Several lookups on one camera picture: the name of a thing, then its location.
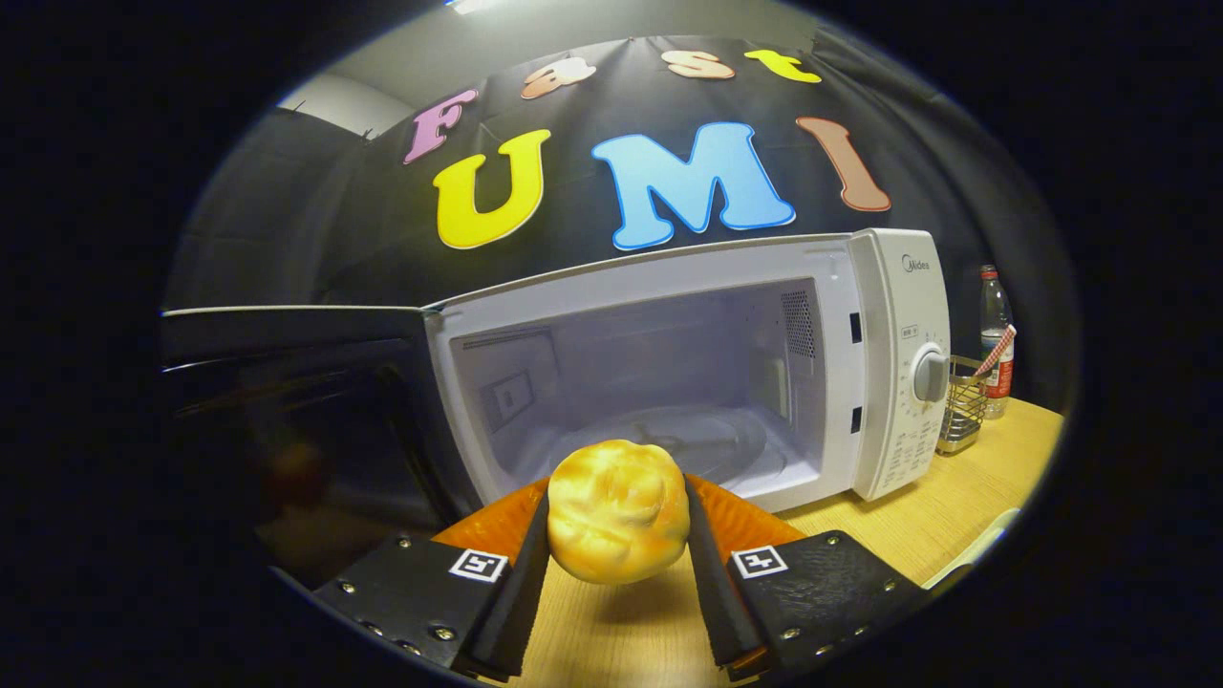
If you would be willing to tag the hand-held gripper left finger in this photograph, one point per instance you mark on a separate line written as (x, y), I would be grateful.
(521, 602)

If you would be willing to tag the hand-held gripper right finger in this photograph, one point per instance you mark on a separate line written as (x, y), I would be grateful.
(717, 602)

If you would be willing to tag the golden bread bun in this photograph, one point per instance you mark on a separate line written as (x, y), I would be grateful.
(616, 511)

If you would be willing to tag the white microwave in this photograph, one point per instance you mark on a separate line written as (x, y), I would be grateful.
(669, 272)

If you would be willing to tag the pale green rectangular plate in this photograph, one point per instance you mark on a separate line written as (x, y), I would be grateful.
(975, 554)

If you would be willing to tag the red checkered straw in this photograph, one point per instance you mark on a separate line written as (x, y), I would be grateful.
(996, 351)

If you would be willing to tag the clear bottle with red label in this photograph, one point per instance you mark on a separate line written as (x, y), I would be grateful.
(996, 306)

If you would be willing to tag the black backdrop cloth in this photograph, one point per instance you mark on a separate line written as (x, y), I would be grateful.
(315, 220)

